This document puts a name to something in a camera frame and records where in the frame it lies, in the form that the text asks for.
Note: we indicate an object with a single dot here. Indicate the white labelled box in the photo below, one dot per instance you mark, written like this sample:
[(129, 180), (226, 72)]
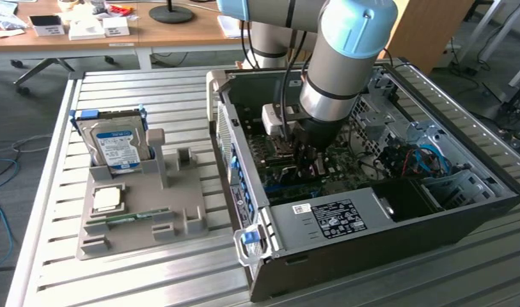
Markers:
[(114, 26)]

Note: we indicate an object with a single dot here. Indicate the black open PC case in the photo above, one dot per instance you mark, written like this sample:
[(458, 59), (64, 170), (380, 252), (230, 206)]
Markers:
[(370, 243)]

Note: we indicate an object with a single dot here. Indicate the grey parts rack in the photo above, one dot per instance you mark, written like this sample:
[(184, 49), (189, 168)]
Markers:
[(173, 204)]

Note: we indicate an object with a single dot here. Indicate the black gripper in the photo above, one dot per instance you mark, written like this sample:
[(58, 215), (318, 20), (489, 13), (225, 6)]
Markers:
[(321, 132)]

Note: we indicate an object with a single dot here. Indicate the white desk frame leg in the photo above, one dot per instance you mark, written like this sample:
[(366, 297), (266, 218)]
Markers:
[(504, 28)]

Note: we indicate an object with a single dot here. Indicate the blue expansion slot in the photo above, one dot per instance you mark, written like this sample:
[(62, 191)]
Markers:
[(290, 190)]

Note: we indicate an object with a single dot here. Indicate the green RAM stick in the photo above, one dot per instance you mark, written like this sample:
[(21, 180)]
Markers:
[(126, 217)]

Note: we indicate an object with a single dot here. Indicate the clear plastic bag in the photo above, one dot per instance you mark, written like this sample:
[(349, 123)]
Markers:
[(1, 12)]

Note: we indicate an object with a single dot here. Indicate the red plastic object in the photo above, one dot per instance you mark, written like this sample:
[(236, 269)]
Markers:
[(121, 9)]

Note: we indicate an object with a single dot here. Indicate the wooden desk with white frame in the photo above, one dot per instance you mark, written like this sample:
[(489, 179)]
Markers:
[(165, 32)]

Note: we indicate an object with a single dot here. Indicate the white flat carton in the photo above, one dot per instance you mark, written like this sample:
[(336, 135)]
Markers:
[(85, 31)]

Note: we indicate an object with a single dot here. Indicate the wooden cabinet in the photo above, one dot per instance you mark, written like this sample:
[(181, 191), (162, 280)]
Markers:
[(428, 30)]

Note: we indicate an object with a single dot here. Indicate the grey power supply with label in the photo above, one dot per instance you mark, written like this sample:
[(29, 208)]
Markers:
[(328, 220)]

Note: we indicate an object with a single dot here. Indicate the green motherboard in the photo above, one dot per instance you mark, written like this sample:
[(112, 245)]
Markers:
[(349, 179)]

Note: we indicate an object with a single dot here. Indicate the stack of white papers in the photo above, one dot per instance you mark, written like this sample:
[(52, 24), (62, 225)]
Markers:
[(230, 26)]

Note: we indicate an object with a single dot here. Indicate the white box with black opening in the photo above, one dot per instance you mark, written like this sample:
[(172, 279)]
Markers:
[(45, 25)]

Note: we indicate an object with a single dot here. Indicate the hard disk with blue carrier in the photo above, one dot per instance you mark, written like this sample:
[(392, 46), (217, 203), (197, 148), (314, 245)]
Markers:
[(114, 144)]

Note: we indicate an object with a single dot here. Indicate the blue case latch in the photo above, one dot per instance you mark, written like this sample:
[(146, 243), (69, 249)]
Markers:
[(248, 238)]

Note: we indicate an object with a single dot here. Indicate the metal disk bay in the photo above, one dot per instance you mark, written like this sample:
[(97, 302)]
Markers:
[(453, 188)]

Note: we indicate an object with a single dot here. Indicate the silver CPU chip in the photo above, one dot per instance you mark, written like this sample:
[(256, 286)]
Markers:
[(104, 199)]

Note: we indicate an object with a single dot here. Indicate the black round lamp base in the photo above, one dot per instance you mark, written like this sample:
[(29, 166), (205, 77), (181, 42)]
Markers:
[(170, 14)]

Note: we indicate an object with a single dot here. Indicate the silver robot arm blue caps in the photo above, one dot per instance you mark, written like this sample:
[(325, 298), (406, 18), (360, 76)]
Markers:
[(349, 54)]

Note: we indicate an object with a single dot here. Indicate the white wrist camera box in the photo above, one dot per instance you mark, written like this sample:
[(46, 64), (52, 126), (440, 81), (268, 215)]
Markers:
[(270, 120)]

